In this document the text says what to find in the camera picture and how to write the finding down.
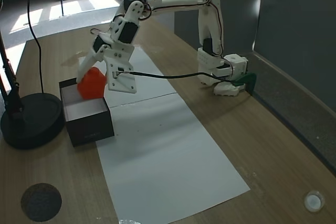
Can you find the orange cube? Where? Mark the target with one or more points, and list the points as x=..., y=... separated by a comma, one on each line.
x=92, y=85

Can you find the dark brown open box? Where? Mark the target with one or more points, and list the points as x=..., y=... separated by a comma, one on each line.
x=89, y=127

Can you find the white paper sheet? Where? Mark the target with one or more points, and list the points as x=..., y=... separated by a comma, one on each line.
x=147, y=77
x=162, y=155

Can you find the black stand with round base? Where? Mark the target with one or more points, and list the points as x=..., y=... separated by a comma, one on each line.
x=31, y=121

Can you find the green table clamp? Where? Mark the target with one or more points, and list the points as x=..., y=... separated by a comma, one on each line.
x=248, y=78

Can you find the round black table grommet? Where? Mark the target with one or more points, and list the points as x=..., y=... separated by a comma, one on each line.
x=40, y=202

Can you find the grey desk partition panel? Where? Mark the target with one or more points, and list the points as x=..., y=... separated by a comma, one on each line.
x=294, y=51

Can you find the small white round cap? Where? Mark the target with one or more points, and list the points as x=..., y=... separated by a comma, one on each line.
x=313, y=201

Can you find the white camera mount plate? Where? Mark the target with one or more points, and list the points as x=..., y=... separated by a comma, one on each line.
x=123, y=82

